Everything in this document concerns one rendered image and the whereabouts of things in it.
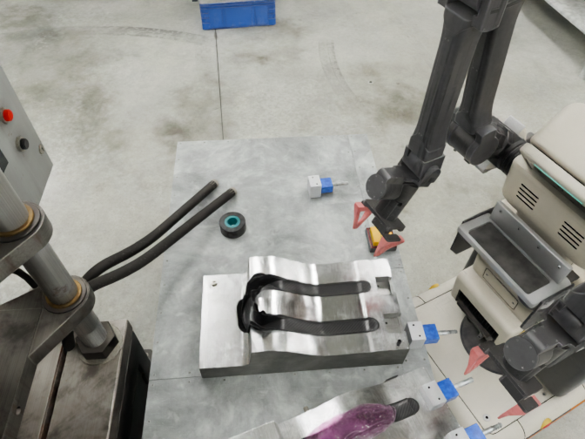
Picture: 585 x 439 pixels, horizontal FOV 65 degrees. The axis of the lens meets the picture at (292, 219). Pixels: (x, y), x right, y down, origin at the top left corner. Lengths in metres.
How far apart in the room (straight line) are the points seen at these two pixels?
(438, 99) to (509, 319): 0.69
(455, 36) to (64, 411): 1.16
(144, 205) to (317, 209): 1.39
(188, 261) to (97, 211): 1.40
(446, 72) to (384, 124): 2.24
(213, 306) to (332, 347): 0.32
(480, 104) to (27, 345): 1.04
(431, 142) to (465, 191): 1.84
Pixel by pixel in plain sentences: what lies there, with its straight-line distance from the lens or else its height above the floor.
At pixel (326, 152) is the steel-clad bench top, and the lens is 1.68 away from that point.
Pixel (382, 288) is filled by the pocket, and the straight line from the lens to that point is 1.27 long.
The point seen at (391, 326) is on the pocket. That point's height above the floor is 0.86.
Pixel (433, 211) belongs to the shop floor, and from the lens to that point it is 2.67.
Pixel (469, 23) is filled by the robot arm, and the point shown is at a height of 1.55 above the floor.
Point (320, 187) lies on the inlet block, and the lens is 1.50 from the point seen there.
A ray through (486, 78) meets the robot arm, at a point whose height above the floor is 1.42.
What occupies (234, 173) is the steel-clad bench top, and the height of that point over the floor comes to 0.80.
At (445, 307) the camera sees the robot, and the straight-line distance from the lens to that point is 1.98.
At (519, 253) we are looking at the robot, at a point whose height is 1.04.
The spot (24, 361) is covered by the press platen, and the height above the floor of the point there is 1.04.
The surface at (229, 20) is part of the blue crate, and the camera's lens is 4.09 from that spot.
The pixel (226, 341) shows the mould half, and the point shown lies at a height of 0.86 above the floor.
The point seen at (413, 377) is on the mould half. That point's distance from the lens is 1.18.
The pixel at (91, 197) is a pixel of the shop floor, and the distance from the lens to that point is 2.82.
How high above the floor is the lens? 1.93
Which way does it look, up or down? 50 degrees down
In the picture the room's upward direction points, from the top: 1 degrees clockwise
